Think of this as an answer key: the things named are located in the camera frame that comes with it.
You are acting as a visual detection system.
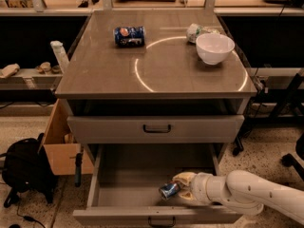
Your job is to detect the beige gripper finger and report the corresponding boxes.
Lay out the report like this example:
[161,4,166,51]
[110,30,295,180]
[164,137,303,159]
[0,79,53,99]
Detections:
[178,190,196,201]
[172,172,196,187]

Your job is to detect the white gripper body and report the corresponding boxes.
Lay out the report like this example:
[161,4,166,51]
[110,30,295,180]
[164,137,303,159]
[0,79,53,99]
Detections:
[190,173,212,203]

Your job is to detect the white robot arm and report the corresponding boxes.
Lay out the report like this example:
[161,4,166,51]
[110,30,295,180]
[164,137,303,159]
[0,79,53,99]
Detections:
[173,170,304,224]

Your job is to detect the open middle grey drawer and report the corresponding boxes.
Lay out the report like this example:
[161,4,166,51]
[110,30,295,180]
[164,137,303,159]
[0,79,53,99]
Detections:
[73,143,240,228]

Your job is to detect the closed upper grey drawer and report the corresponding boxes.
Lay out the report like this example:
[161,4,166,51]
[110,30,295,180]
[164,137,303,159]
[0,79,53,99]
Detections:
[67,115,244,143]

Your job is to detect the grey drawer cabinet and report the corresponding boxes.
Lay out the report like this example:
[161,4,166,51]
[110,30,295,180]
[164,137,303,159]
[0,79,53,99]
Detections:
[54,9,258,151]

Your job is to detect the blue pepsi can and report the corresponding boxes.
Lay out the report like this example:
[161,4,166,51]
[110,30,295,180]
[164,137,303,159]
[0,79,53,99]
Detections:
[113,27,145,48]

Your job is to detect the black office chair base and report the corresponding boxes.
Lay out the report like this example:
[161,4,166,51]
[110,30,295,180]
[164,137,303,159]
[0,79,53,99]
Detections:
[281,133,304,180]

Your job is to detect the cardboard box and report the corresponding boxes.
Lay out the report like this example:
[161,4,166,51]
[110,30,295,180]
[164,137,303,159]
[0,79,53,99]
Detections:
[42,100,82,176]

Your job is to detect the white bowl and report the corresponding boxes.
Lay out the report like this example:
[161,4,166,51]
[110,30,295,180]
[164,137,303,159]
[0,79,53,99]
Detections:
[196,33,235,65]

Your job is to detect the black backpack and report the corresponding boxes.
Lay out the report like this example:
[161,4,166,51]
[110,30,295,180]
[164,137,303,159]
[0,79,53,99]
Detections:
[0,133,57,208]

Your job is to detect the white plastic bottle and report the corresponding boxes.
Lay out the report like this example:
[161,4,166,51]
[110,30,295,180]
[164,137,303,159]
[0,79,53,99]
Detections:
[50,41,69,73]

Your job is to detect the black middle drawer handle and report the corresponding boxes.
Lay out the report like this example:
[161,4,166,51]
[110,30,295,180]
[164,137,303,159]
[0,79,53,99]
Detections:
[147,217,176,228]

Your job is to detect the black drawer handle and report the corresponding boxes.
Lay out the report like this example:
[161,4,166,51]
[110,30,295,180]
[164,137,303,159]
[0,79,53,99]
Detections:
[142,124,172,134]
[147,217,176,228]

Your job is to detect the black upper drawer handle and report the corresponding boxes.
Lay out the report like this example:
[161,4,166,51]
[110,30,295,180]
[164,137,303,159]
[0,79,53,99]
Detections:
[142,124,172,134]

